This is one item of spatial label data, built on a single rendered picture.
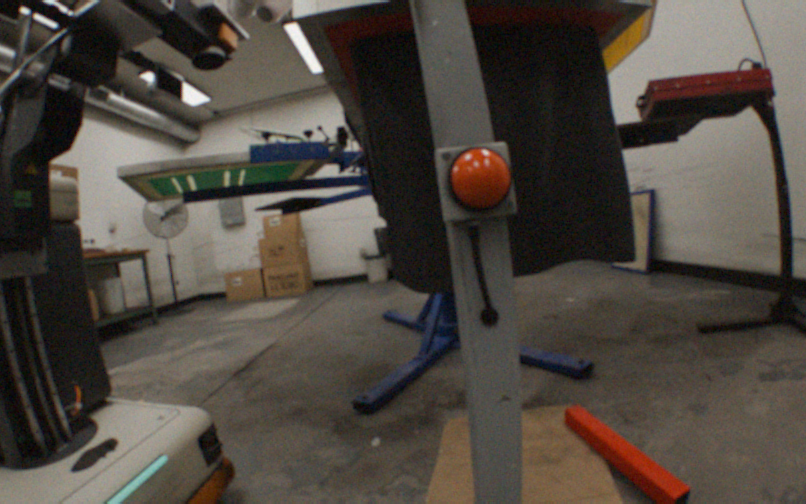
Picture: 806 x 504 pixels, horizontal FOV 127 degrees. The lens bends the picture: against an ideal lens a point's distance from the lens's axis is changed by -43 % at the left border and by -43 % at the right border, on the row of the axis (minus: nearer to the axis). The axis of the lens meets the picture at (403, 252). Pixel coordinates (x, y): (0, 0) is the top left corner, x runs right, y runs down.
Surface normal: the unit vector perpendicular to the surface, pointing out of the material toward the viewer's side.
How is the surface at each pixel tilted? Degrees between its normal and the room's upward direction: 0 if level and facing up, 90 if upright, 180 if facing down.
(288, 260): 92
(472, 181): 100
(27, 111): 90
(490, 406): 89
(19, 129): 90
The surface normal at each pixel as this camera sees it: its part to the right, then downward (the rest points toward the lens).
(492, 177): 0.17, 0.20
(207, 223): -0.02, 0.06
